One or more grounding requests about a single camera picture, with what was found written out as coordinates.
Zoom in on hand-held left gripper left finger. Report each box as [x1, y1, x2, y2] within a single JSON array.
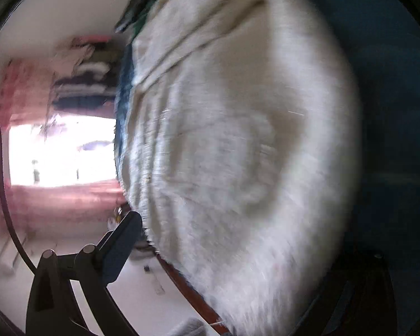
[[25, 211, 143, 336]]

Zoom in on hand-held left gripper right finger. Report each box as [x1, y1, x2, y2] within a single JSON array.
[[331, 248, 399, 336]]

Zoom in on white fluffy garment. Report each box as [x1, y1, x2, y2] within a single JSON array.
[[121, 0, 363, 336]]

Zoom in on stack of folded clothes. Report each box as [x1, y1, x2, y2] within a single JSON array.
[[52, 34, 122, 113]]

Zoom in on dark clothes pile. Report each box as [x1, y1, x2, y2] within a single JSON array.
[[114, 0, 183, 39]]

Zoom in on bright window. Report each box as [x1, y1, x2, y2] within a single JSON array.
[[8, 114, 122, 187]]

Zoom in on blue cloth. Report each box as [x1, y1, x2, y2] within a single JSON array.
[[114, 40, 138, 191]]

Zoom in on dark blue bedsheet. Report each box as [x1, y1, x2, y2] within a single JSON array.
[[287, 0, 420, 336]]

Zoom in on pink curtain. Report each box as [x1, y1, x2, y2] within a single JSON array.
[[0, 58, 128, 228]]

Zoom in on brown wooden bed frame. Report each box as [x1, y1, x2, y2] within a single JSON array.
[[155, 252, 232, 335]]

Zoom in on black cable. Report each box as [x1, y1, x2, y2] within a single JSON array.
[[0, 108, 38, 274]]

